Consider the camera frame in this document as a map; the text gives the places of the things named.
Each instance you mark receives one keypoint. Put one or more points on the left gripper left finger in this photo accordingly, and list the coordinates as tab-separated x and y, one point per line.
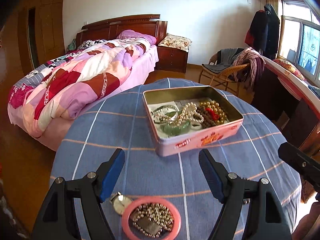
57	217

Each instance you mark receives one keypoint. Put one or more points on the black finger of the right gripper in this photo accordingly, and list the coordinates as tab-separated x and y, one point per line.
307	167

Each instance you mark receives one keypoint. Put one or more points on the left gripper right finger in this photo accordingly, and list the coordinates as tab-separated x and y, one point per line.
265	218

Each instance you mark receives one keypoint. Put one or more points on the pink bangle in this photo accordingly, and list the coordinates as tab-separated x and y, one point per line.
153	217

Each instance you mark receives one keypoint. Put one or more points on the silver metal bangle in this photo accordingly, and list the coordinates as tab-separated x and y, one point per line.
164	114

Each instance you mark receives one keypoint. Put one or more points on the right hand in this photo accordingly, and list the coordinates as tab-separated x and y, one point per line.
308	227

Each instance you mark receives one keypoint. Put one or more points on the round silver watch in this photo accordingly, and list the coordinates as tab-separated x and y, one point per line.
120	202

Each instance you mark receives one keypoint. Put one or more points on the red white bench cushion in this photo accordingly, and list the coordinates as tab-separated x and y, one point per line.
290	77

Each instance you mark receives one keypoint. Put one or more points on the red flower ornament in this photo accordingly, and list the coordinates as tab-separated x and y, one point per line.
214	116

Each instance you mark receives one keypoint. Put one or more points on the pink purple scarf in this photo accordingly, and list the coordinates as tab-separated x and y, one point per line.
255	69

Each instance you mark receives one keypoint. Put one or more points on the wicker chair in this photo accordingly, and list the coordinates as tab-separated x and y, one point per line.
223	78

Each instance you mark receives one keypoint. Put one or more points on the window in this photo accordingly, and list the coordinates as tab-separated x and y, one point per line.
299	38

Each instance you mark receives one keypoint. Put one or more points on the pink floral tin box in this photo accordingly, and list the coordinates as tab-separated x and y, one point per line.
191	102

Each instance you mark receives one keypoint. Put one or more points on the green jade bangle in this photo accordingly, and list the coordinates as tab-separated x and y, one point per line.
173	130

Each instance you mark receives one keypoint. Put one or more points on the patchwork pink quilt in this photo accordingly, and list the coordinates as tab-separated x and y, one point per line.
61	88

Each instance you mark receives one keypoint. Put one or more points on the grey garment on chair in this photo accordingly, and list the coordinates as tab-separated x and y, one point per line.
222	60

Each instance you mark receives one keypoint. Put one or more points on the hanging dark coats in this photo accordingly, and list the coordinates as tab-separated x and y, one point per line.
263	34

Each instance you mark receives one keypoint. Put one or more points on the wooden nightstand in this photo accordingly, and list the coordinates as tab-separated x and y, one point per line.
171	59

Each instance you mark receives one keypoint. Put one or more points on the floral cushion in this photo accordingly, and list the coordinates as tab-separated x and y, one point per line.
177	42

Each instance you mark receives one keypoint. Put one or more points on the wooden wardrobe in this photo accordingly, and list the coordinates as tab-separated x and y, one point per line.
32	35

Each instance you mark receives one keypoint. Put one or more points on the purple pillow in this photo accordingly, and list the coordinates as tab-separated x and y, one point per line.
133	34

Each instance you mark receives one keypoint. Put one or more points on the wooden bed headboard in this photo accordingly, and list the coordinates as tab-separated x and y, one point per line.
109	29

